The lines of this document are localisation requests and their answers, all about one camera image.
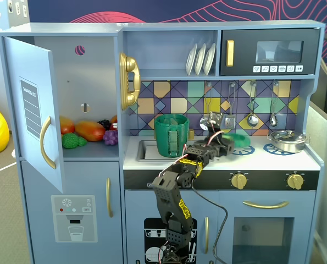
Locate blue toy kitchen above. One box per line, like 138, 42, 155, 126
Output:
0, 19, 326, 264

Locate steel toy sink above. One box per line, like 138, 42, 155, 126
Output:
136, 139, 190, 163

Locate black camera usb cable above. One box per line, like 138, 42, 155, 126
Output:
191, 173, 230, 264

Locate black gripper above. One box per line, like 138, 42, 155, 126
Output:
198, 137, 235, 162

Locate small wrist camera board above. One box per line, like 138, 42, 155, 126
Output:
207, 111, 224, 130

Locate open blue cabinet door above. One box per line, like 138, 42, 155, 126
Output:
3, 36, 65, 194

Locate steel hanging spatula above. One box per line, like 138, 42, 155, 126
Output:
224, 81, 237, 129

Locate steel pot lid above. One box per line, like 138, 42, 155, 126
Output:
270, 129, 307, 141

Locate steel hanging ladle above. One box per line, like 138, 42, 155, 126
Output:
199, 81, 213, 131

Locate gold oven handle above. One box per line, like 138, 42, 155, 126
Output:
242, 200, 290, 210

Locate gold stove knob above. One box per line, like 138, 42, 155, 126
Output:
231, 173, 248, 190
286, 173, 304, 190

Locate steel toy pot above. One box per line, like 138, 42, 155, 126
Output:
267, 134, 308, 154

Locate green toy broccoli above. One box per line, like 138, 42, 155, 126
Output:
61, 133, 88, 150

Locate orange red toy mango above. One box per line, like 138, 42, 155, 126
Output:
75, 119, 107, 142

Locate grey room divider panel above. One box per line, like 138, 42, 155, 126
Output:
307, 73, 327, 264

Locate green printed cup recipient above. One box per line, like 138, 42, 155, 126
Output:
153, 113, 190, 159

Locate gold toy telephone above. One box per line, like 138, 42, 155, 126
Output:
119, 52, 141, 111

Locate small steel hanging spoon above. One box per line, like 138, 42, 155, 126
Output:
269, 81, 280, 128

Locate purple toy grapes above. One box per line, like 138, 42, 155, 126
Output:
102, 129, 119, 146

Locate black microwave door gold handle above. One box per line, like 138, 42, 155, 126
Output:
220, 27, 321, 76

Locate small orange toy peach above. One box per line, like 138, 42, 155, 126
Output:
59, 115, 76, 135

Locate white toy plate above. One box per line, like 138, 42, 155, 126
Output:
193, 43, 207, 76
203, 42, 217, 76
185, 43, 198, 76

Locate gold freezer door handle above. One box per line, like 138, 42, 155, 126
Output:
106, 178, 114, 218

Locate gold dishwasher door handle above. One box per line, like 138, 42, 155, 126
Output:
204, 216, 210, 255

